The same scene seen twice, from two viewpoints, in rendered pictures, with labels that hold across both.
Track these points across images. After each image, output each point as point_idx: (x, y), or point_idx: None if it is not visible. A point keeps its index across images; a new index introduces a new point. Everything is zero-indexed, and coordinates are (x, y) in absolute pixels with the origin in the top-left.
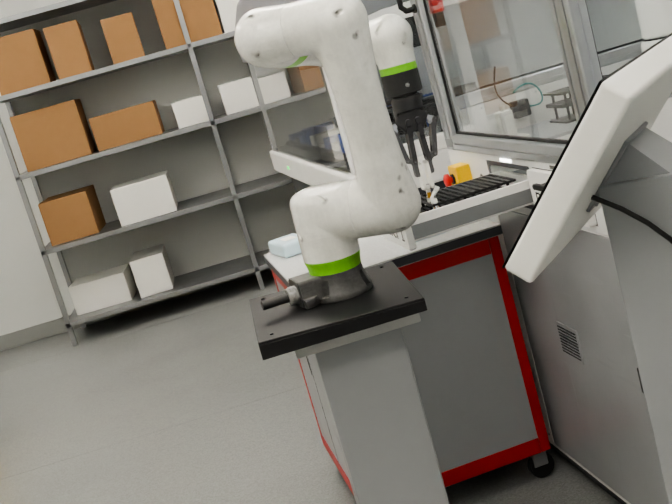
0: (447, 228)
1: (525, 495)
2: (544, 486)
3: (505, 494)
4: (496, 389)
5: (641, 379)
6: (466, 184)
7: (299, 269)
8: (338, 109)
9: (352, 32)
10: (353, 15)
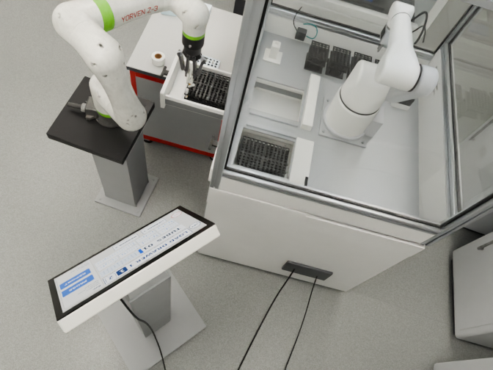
0: (183, 108)
1: (199, 164)
2: (209, 166)
3: (195, 158)
4: (205, 136)
5: None
6: (218, 81)
7: (150, 39)
8: None
9: (102, 75)
10: (103, 70)
